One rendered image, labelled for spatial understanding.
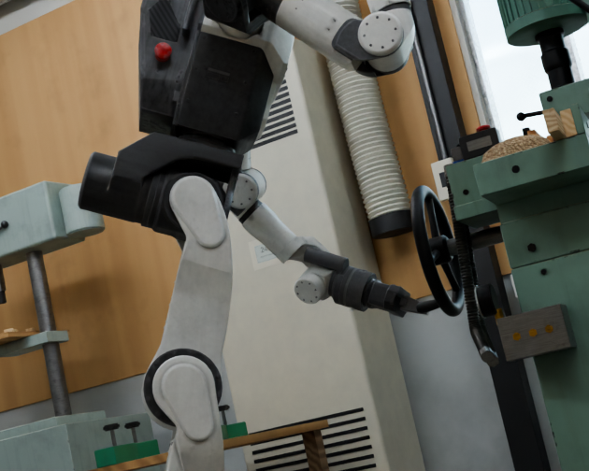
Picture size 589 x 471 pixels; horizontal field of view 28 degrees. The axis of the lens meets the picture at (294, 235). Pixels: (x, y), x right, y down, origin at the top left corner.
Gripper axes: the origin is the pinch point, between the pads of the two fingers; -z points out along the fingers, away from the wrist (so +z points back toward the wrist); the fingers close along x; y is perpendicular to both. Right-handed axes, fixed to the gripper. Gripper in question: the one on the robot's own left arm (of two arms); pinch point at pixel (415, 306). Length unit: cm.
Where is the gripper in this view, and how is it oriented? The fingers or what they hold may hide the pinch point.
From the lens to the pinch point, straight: 253.9
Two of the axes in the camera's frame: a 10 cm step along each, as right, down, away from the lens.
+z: -9.0, -2.6, 3.6
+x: -3.1, -2.2, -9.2
